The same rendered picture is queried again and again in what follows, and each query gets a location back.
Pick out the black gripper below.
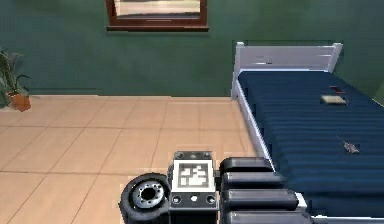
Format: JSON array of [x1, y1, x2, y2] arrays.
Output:
[[119, 172, 173, 224]]

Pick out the green house plant in pot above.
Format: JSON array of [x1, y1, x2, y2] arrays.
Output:
[[0, 47, 34, 113]]

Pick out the white bed with blue mattress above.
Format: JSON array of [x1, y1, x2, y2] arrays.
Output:
[[231, 41, 384, 224]]

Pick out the small grey keys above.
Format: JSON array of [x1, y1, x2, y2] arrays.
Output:
[[335, 135, 361, 155]]

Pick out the beige flat book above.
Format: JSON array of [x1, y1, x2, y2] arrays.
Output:
[[320, 95, 348, 106]]

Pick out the dark red phone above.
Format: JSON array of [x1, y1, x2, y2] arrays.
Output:
[[328, 85, 346, 95]]

